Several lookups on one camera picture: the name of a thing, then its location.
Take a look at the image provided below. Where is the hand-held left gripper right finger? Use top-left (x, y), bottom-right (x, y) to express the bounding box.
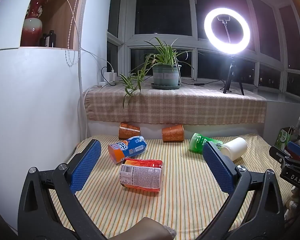
top-left (195, 141), bottom-right (285, 240)

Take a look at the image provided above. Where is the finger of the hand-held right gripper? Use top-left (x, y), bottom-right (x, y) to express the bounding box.
top-left (269, 146), bottom-right (292, 167)
top-left (287, 141), bottom-right (300, 157)

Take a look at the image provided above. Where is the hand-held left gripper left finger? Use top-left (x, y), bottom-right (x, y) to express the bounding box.
top-left (17, 139), bottom-right (108, 240)

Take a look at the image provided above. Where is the white paper cup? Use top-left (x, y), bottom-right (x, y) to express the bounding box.
top-left (220, 137), bottom-right (248, 161)

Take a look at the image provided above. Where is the green plastic cup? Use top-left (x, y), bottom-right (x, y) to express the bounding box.
top-left (189, 133), bottom-right (224, 155)

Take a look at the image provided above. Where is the blue snack cup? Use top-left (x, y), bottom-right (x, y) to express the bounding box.
top-left (108, 135), bottom-right (148, 165)

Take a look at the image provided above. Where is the orange paper cup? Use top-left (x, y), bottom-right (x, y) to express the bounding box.
top-left (118, 122), bottom-right (141, 140)
top-left (161, 124), bottom-right (185, 142)

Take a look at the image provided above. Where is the red snack cup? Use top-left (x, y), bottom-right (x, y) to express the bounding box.
top-left (119, 158), bottom-right (164, 193)

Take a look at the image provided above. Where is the green paper bag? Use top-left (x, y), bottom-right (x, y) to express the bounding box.
top-left (275, 127), bottom-right (294, 152)

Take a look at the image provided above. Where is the striped yellow table cloth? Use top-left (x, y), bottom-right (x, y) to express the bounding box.
top-left (49, 134), bottom-right (294, 239)

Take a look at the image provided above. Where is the checked beige cloth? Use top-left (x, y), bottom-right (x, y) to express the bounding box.
top-left (84, 79), bottom-right (268, 126)

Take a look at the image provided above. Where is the white pipe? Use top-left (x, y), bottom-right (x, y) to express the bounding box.
top-left (76, 0), bottom-right (90, 140)

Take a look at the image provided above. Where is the white power strip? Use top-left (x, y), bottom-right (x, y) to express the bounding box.
top-left (97, 80), bottom-right (118, 87)

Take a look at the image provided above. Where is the brown rounded object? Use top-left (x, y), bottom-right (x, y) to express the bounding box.
top-left (107, 217), bottom-right (177, 240)

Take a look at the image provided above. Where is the black tripod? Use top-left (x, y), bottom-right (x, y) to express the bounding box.
top-left (220, 54), bottom-right (245, 96)

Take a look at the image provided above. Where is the dark green pot saucer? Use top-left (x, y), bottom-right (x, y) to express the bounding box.
top-left (151, 82), bottom-right (182, 90)

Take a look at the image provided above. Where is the grey-green flower pot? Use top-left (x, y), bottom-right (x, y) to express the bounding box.
top-left (152, 64), bottom-right (180, 87)

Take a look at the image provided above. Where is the spider plant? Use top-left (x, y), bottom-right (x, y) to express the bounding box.
top-left (119, 37), bottom-right (198, 109)

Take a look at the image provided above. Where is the large dark bottle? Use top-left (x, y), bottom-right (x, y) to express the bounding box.
top-left (45, 30), bottom-right (57, 48)

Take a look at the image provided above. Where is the red and white vase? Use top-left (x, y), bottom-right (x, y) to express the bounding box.
top-left (22, 0), bottom-right (48, 47)

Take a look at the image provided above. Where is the phone holder clamp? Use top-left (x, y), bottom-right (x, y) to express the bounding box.
top-left (217, 16), bottom-right (232, 53)

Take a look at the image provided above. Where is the black cable with switch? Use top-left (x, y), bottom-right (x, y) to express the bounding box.
top-left (181, 79), bottom-right (227, 90)

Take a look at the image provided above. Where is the white charging cable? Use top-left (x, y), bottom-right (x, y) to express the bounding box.
top-left (56, 0), bottom-right (114, 72)

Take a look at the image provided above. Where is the white window frame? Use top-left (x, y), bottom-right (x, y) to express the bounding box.
top-left (107, 0), bottom-right (300, 100)

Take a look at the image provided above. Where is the ring light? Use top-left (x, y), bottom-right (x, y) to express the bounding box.
top-left (204, 7), bottom-right (251, 55)

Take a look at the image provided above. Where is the white bead cord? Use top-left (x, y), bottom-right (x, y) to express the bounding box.
top-left (65, 0), bottom-right (84, 68)

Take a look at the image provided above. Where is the wooden wall shelf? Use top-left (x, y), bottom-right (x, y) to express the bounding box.
top-left (20, 0), bottom-right (87, 50)

